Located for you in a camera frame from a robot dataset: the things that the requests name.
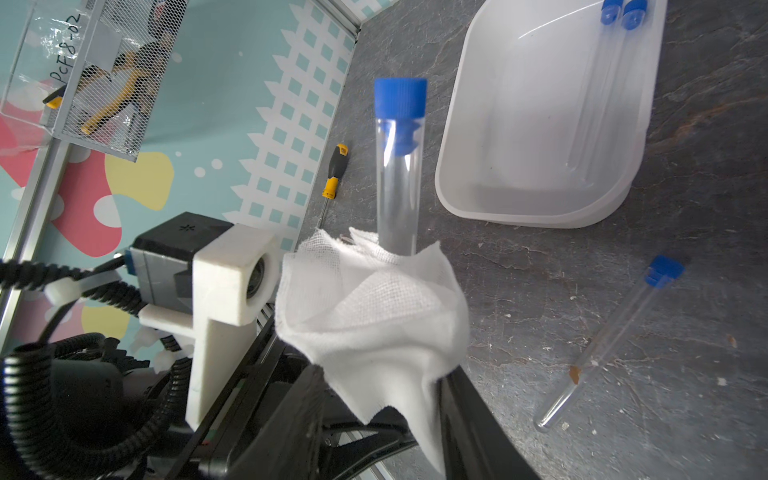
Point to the white wire wall basket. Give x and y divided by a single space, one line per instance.
110 96

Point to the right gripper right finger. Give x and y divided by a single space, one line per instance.
474 444

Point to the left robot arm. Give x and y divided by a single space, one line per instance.
81 408

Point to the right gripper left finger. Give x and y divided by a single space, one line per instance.
288 446

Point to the clear labelled plastic bag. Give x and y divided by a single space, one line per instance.
40 42

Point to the yellow black screwdriver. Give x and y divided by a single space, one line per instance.
337 168

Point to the white plastic tray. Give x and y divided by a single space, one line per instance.
514 111

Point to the test tube blue cap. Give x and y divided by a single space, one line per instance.
595 87
630 23
662 272
400 109

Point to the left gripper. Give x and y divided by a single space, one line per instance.
268 370

